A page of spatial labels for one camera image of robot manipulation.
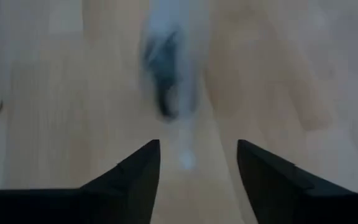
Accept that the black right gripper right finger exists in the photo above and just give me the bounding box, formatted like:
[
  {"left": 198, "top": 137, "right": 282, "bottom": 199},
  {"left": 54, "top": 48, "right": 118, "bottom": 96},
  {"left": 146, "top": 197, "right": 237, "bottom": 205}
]
[{"left": 236, "top": 139, "right": 358, "bottom": 224}]

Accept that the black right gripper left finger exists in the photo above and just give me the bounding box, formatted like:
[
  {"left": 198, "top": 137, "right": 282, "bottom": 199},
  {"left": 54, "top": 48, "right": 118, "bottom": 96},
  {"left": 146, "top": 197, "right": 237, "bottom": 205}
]
[{"left": 0, "top": 139, "right": 161, "bottom": 224}]

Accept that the clear plastic bag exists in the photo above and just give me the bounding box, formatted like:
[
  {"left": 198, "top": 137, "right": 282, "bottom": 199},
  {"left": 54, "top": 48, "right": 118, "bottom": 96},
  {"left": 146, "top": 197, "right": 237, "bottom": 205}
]
[{"left": 140, "top": 0, "right": 211, "bottom": 170}]

